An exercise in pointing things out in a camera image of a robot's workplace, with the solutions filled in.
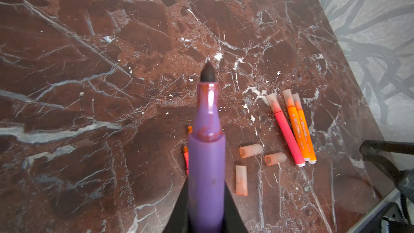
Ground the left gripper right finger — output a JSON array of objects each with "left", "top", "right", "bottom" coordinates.
[{"left": 223, "top": 183, "right": 248, "bottom": 233}]

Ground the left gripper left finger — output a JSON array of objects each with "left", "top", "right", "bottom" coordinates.
[{"left": 163, "top": 179, "right": 189, "bottom": 233}]

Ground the purple highlighter pen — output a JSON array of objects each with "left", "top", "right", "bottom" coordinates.
[{"left": 188, "top": 61, "right": 226, "bottom": 233}]

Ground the pink highlighter pen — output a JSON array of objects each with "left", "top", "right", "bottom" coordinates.
[
  {"left": 183, "top": 146, "right": 189, "bottom": 175},
  {"left": 266, "top": 93, "right": 306, "bottom": 167}
]

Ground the translucent pen cap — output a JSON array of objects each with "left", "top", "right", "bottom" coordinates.
[
  {"left": 236, "top": 165, "right": 248, "bottom": 196},
  {"left": 239, "top": 143, "right": 264, "bottom": 158},
  {"left": 265, "top": 152, "right": 287, "bottom": 166}
]

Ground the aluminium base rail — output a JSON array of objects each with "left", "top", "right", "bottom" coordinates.
[{"left": 349, "top": 189, "right": 414, "bottom": 233}]

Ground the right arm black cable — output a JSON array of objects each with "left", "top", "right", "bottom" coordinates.
[{"left": 358, "top": 140, "right": 414, "bottom": 214}]

